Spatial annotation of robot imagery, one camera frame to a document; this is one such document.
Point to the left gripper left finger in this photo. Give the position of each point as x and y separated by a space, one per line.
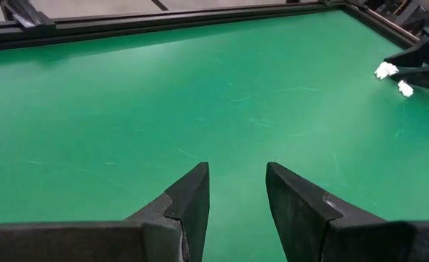
185 218

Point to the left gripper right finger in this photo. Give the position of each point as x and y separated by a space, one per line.
309 225

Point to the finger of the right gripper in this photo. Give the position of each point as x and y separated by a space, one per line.
411 54
425 78

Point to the white skeleton figure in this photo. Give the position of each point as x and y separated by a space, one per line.
385 70
405 89

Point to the black metal table frame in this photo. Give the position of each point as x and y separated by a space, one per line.
126 25

